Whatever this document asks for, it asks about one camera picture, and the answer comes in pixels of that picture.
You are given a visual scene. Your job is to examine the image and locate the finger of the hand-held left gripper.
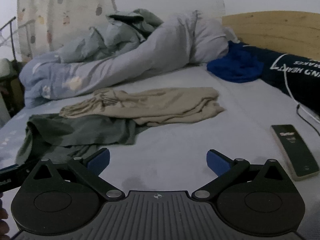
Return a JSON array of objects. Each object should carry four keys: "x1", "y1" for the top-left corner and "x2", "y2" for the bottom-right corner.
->
[{"x1": 0, "y1": 159, "x2": 42, "y2": 193}]

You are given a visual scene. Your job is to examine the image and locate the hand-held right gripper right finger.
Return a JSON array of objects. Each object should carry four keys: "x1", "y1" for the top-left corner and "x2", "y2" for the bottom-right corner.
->
[{"x1": 191, "y1": 149, "x2": 288, "y2": 201}]

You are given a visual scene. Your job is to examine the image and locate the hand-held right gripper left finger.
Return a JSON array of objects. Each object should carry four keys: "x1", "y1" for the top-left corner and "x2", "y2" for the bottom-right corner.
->
[{"x1": 32, "y1": 148, "x2": 126, "y2": 201}]

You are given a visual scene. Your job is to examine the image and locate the dark green garment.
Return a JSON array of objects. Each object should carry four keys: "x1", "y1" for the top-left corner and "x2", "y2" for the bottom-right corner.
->
[{"x1": 15, "y1": 113, "x2": 150, "y2": 165}]

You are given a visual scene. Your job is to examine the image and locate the beige pants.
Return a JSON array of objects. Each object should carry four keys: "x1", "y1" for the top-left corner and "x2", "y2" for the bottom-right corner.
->
[{"x1": 59, "y1": 87, "x2": 225, "y2": 127}]

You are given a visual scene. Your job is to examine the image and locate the person's left hand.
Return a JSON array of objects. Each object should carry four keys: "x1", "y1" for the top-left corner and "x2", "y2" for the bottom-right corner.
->
[{"x1": 0, "y1": 200, "x2": 10, "y2": 238}]

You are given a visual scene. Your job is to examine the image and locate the pale blue printed bed sheet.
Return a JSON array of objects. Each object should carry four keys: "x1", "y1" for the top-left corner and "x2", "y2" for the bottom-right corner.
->
[{"x1": 0, "y1": 64, "x2": 320, "y2": 205}]

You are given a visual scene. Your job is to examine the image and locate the black flat device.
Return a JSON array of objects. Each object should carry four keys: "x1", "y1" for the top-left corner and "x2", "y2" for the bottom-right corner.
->
[{"x1": 271, "y1": 124, "x2": 320, "y2": 182}]

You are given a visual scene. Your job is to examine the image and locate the dark wooden chair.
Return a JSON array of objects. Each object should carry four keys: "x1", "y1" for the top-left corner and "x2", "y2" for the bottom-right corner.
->
[{"x1": 0, "y1": 75, "x2": 25, "y2": 120}]

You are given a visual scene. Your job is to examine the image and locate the bright blue cloth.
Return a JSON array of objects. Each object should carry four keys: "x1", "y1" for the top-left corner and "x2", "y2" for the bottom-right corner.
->
[{"x1": 207, "y1": 41, "x2": 265, "y2": 83}]

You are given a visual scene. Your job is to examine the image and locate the white plush cushion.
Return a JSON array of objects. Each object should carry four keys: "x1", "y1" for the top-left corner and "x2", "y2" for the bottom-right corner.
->
[{"x1": 0, "y1": 58, "x2": 13, "y2": 77}]

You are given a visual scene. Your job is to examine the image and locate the navy printed pillow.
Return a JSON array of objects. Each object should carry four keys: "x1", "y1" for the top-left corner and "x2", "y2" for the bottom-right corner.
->
[{"x1": 240, "y1": 44, "x2": 320, "y2": 117}]

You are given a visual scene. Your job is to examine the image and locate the pale teal blanket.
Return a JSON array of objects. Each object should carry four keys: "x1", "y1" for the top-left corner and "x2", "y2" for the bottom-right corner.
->
[{"x1": 59, "y1": 8, "x2": 164, "y2": 64}]

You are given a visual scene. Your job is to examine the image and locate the blue printed duvet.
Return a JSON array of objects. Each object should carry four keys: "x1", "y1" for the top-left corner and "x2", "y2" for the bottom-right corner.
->
[{"x1": 19, "y1": 10, "x2": 232, "y2": 109}]

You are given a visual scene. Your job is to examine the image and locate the white pillow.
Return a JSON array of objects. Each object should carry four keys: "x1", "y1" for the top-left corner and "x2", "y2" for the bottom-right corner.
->
[{"x1": 223, "y1": 26, "x2": 240, "y2": 43}]

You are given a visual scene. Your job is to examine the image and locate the metal drying rack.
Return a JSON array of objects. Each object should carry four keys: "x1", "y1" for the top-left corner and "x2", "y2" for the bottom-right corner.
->
[{"x1": 0, "y1": 16, "x2": 33, "y2": 60}]

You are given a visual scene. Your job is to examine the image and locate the wooden headboard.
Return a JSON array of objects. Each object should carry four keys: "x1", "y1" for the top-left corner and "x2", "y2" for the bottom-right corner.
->
[{"x1": 222, "y1": 11, "x2": 320, "y2": 60}]

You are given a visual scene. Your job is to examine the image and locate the fruit printed curtain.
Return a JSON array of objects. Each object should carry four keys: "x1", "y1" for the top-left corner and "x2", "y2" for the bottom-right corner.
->
[{"x1": 17, "y1": 0, "x2": 117, "y2": 62}]

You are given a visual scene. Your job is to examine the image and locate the thin black cable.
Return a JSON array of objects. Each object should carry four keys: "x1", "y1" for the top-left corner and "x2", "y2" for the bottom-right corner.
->
[{"x1": 296, "y1": 104, "x2": 320, "y2": 134}]

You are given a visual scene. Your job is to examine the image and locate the thin white cable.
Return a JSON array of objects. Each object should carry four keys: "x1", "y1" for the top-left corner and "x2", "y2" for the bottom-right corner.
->
[{"x1": 284, "y1": 65, "x2": 320, "y2": 123}]

